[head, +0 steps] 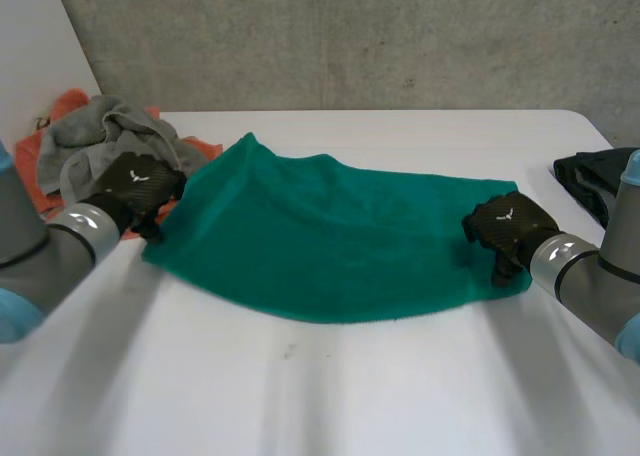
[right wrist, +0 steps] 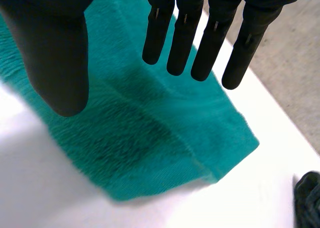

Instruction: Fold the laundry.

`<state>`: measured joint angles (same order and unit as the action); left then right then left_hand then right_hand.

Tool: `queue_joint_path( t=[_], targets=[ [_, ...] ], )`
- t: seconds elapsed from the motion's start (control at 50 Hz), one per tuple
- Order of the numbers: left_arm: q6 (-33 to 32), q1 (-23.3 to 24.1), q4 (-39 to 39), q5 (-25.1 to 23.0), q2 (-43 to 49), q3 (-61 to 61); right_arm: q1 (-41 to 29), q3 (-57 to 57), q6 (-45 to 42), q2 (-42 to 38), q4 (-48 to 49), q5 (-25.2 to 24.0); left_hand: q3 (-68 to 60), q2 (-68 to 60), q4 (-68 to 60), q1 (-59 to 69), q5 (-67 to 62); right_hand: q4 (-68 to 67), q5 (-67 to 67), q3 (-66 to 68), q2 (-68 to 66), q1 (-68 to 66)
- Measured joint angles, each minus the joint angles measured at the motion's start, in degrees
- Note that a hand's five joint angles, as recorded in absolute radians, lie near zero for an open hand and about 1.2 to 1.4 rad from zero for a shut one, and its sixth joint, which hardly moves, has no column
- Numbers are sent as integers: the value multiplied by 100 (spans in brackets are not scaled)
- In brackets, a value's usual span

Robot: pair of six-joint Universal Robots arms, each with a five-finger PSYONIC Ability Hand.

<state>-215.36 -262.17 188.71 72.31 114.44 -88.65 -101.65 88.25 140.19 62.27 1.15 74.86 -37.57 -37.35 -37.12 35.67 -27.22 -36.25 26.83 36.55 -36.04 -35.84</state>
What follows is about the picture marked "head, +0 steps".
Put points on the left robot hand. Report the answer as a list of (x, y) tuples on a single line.
[(135, 183)]

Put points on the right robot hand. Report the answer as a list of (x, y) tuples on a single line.
[(510, 221)]

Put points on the teal towel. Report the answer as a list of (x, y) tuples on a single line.
[(320, 241)]

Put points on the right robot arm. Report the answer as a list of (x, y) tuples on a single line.
[(590, 266)]

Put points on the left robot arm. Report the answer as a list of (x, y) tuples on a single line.
[(47, 256)]

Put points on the grey towel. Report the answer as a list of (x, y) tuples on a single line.
[(95, 136)]

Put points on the dark blue cloth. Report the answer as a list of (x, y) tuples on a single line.
[(585, 176)]

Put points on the coral towel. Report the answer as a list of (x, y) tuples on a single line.
[(30, 151)]

